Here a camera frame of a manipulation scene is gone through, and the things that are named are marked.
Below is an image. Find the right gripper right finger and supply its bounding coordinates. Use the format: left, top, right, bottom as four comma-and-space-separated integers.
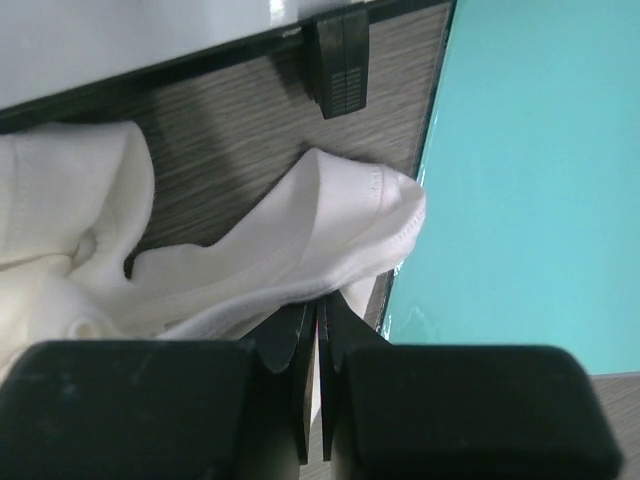
317, 293, 623, 479

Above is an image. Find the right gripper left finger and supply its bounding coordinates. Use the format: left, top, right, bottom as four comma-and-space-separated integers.
1, 303, 316, 479

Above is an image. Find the white t-shirt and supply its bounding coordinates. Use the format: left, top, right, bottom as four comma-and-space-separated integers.
1, 121, 426, 374

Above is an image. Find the teal cutting board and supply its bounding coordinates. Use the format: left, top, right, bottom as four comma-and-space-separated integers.
382, 1, 639, 374

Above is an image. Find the right whiteboard stand foot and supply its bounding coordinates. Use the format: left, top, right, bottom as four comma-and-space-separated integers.
310, 6, 370, 120

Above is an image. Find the white whiteboard with writing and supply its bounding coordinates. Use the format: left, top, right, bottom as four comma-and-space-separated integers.
1, 1, 428, 133

